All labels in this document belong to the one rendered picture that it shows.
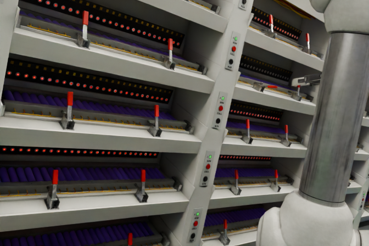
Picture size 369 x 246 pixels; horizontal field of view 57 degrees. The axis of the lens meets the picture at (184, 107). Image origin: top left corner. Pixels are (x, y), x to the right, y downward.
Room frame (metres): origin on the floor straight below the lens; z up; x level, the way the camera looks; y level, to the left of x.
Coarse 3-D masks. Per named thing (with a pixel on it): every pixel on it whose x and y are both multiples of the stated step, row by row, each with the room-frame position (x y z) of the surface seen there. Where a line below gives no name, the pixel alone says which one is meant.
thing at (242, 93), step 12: (240, 72) 1.15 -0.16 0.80; (252, 72) 1.48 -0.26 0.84; (240, 96) 1.19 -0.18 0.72; (252, 96) 1.23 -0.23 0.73; (264, 96) 1.27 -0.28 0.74; (276, 96) 1.32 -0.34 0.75; (312, 96) 1.59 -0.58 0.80; (288, 108) 1.40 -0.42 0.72; (300, 108) 1.46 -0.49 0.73; (312, 108) 1.51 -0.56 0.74
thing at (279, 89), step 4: (240, 76) 1.27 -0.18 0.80; (240, 80) 1.26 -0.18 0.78; (244, 80) 1.28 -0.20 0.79; (248, 80) 1.30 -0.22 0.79; (252, 80) 1.31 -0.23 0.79; (248, 84) 1.28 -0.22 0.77; (252, 84) 1.32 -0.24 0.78; (264, 84) 1.36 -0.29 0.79; (268, 84) 1.38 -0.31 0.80; (268, 88) 1.39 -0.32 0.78; (272, 88) 1.41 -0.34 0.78; (276, 88) 1.43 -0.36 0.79; (280, 88) 1.44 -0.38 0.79; (284, 88) 1.47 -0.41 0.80; (280, 92) 1.42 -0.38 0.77; (284, 92) 1.47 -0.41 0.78; (288, 92) 1.49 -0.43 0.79; (292, 92) 1.51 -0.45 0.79; (296, 92) 1.53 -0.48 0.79; (304, 96) 1.58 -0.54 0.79
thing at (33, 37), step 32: (32, 0) 0.88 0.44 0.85; (64, 0) 0.93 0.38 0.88; (32, 32) 0.76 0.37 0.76; (64, 32) 0.84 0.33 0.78; (96, 32) 0.98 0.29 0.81; (128, 32) 1.07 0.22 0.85; (160, 32) 1.14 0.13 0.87; (96, 64) 0.83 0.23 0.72; (128, 64) 0.89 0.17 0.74; (160, 64) 1.00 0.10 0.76; (192, 64) 1.11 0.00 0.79
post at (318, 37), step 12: (312, 24) 1.66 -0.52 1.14; (324, 24) 1.61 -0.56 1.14; (300, 36) 1.70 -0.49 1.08; (312, 36) 1.65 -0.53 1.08; (324, 36) 1.60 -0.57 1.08; (324, 48) 1.59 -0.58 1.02; (300, 72) 1.66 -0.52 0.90; (312, 72) 1.61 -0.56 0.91; (288, 84) 1.70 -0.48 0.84; (288, 120) 1.67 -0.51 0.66; (300, 120) 1.62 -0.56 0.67; (312, 120) 1.57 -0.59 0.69; (288, 168) 1.62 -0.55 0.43; (300, 168) 1.57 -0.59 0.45; (276, 204) 1.64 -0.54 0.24
